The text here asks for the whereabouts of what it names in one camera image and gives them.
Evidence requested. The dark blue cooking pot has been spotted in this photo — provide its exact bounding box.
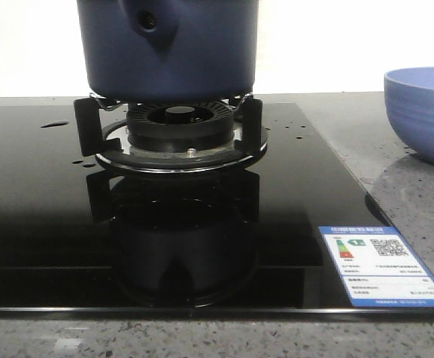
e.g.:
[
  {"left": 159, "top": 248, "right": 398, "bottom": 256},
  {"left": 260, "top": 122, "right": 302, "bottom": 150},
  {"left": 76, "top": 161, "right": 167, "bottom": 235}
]
[{"left": 77, "top": 1, "right": 259, "bottom": 103}]

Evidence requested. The black metal pot support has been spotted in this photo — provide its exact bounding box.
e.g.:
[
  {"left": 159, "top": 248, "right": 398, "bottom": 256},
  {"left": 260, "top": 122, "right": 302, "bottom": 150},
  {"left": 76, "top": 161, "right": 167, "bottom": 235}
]
[{"left": 74, "top": 94, "right": 268, "bottom": 175}]

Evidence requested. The black gas burner head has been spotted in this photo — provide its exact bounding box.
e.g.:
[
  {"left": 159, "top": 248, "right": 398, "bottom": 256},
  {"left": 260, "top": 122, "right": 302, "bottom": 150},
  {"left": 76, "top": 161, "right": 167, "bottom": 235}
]
[{"left": 126, "top": 101, "right": 234, "bottom": 153}]

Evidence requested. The black glass gas stove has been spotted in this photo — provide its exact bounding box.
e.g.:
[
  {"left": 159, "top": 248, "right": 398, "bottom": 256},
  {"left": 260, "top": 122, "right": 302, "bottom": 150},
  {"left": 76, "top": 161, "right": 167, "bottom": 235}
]
[{"left": 0, "top": 103, "right": 434, "bottom": 321}]

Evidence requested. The blue energy label sticker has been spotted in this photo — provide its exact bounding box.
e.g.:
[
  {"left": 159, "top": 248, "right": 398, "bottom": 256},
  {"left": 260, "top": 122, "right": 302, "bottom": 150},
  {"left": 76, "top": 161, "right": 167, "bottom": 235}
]
[{"left": 319, "top": 226, "right": 434, "bottom": 308}]

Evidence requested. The light blue plastic bowl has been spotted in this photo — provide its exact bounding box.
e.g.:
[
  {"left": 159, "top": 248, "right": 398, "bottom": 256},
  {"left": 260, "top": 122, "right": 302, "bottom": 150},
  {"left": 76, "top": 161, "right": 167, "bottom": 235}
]
[{"left": 384, "top": 66, "right": 434, "bottom": 164}]

